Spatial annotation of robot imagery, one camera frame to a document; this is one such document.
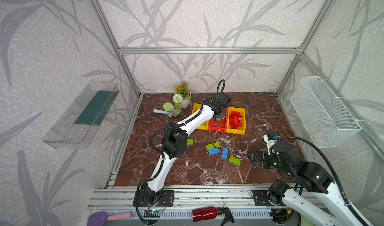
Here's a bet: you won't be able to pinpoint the red brick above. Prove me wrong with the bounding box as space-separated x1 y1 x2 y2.
229 112 238 130
233 112 243 127

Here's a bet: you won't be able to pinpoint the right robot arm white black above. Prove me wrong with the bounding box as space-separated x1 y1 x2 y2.
247 140 371 226

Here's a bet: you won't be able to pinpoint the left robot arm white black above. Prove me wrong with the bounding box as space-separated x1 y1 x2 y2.
135 92 232 206

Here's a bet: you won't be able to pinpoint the left yellow bin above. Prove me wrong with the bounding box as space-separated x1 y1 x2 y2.
192 105 211 131

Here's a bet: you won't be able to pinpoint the yellow bin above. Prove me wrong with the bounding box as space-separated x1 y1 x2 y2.
192 105 211 131
226 107 247 135

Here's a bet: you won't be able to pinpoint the red middle bin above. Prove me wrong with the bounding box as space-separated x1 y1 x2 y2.
208 116 228 133

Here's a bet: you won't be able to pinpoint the right yellow bin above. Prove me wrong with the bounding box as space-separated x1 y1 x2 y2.
226 107 247 135

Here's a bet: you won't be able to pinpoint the potted plant orange flowers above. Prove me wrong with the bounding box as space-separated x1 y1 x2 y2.
173 82 191 111

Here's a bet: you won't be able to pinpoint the blue brick centre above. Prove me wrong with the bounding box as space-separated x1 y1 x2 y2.
208 148 220 156

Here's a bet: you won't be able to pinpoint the green brick bottom right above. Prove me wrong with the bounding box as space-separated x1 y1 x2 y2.
229 156 242 166

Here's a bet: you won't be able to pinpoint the green toy shovel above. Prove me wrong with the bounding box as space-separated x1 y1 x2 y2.
153 103 181 118

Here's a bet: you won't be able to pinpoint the blue brick upright right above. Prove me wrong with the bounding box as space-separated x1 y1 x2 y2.
221 148 229 160

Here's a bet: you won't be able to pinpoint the red spray bottle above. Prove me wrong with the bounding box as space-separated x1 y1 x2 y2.
192 206 235 226

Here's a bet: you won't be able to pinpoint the purple pink brush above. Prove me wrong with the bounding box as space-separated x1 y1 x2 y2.
87 212 133 226

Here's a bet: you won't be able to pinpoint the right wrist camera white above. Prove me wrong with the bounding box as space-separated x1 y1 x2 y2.
263 134 279 155

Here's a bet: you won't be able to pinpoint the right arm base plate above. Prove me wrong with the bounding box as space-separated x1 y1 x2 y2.
251 189 284 207

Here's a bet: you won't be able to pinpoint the white wire basket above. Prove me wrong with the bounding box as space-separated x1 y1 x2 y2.
290 76 362 148

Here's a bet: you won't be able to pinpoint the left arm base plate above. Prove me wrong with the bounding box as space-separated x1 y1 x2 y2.
133 190 175 207

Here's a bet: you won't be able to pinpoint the clear wall shelf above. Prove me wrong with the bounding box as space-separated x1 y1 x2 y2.
42 80 120 149

